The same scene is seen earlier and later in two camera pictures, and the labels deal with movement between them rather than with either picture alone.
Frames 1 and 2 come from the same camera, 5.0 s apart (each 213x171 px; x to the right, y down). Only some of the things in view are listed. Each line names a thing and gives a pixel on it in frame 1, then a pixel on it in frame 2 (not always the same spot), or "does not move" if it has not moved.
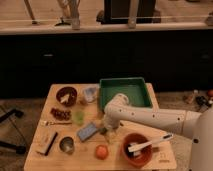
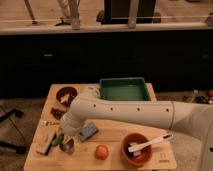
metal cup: [67, 144] does not move
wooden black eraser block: [45, 140] does not move
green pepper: [103, 130] → [58, 139]
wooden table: [69, 135] does not move
